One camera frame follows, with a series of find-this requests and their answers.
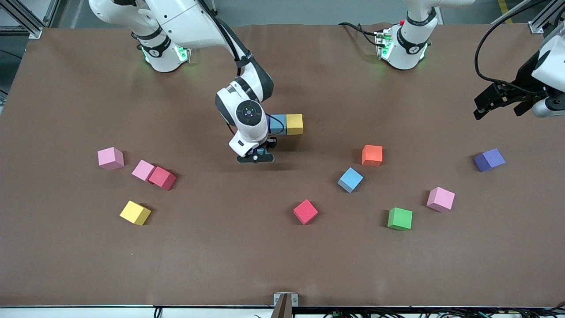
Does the white table edge rail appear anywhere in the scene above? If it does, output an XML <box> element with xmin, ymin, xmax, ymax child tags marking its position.
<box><xmin>0</xmin><ymin>306</ymin><xmax>565</xmax><ymax>318</ymax></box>

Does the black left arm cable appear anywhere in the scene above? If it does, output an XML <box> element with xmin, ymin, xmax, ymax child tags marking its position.
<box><xmin>475</xmin><ymin>11</ymin><xmax>548</xmax><ymax>95</ymax></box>

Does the red foam cube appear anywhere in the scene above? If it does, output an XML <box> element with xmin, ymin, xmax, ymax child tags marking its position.
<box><xmin>293</xmin><ymin>200</ymin><xmax>319</xmax><ymax>225</ymax></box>
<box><xmin>148</xmin><ymin>167</ymin><xmax>177</xmax><ymax>191</ymax></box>

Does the black base cable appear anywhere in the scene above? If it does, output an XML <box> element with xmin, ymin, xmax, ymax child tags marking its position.
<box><xmin>339</xmin><ymin>22</ymin><xmax>381</xmax><ymax>47</ymax></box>

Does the purple foam cube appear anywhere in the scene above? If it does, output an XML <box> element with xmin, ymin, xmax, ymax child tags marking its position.
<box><xmin>473</xmin><ymin>148</ymin><xmax>506</xmax><ymax>172</ymax></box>

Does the orange foam cube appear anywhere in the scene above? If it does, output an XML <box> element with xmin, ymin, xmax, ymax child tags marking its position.
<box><xmin>362</xmin><ymin>145</ymin><xmax>384</xmax><ymax>167</ymax></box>

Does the green foam cube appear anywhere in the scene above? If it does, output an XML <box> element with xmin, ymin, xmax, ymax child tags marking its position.
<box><xmin>387</xmin><ymin>207</ymin><xmax>413</xmax><ymax>231</ymax></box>

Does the blue foam cube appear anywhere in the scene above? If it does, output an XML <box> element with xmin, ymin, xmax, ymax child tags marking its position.
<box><xmin>268</xmin><ymin>114</ymin><xmax>287</xmax><ymax>136</ymax></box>
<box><xmin>338</xmin><ymin>167</ymin><xmax>364</xmax><ymax>193</ymax></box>

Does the brown table cover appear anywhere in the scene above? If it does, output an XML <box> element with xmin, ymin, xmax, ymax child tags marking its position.
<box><xmin>0</xmin><ymin>23</ymin><xmax>565</xmax><ymax>307</ymax></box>

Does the grey metal table bracket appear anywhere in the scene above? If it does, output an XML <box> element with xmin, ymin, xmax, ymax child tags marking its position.
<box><xmin>270</xmin><ymin>292</ymin><xmax>299</xmax><ymax>318</ymax></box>

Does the pink foam cube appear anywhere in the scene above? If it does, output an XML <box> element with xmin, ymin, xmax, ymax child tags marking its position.
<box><xmin>426</xmin><ymin>186</ymin><xmax>456</xmax><ymax>213</ymax></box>
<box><xmin>98</xmin><ymin>147</ymin><xmax>125</xmax><ymax>171</ymax></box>
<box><xmin>132</xmin><ymin>160</ymin><xmax>156</xmax><ymax>182</ymax></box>

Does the yellow foam cube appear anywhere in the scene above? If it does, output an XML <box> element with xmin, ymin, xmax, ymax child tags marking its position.
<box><xmin>120</xmin><ymin>201</ymin><xmax>151</xmax><ymax>226</ymax></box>
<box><xmin>286</xmin><ymin>114</ymin><xmax>304</xmax><ymax>136</ymax></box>

